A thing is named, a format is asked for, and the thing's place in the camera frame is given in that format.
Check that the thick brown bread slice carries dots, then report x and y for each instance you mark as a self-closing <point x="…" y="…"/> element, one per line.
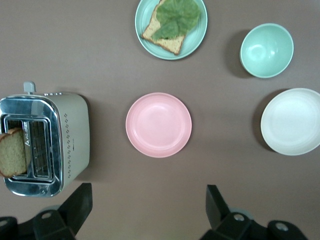
<point x="12" y="155"/>

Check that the beige plate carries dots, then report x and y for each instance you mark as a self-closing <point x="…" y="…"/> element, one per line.
<point x="291" y="122"/>

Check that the green lettuce leaf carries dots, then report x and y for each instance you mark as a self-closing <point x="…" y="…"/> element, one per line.
<point x="177" y="15"/>

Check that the green bowl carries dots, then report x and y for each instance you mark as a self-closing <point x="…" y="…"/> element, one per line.
<point x="266" y="50"/>

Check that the pink plate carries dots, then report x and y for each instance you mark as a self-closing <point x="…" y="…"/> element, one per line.
<point x="158" y="125"/>

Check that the beige chrome toaster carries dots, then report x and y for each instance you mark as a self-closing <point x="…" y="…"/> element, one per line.
<point x="75" y="125"/>

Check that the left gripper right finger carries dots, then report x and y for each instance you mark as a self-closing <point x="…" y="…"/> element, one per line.
<point x="220" y="222"/>

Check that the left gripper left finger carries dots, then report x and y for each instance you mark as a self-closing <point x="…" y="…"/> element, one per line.
<point x="67" y="217"/>

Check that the brown toast slice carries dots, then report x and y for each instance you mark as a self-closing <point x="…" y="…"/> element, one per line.
<point x="150" y="31"/>

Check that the green plate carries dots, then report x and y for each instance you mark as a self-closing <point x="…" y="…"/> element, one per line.
<point x="196" y="42"/>

